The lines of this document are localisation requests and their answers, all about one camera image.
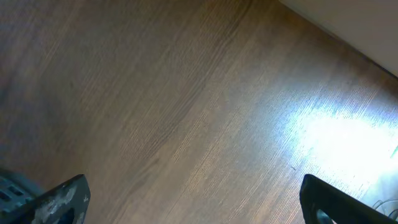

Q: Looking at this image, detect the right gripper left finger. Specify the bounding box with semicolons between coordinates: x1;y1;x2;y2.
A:
1;174;91;224

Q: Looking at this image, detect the grey plastic slotted basket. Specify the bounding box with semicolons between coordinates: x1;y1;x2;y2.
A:
1;168;45;218

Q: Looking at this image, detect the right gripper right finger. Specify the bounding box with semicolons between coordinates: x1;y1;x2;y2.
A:
299;174;397;224

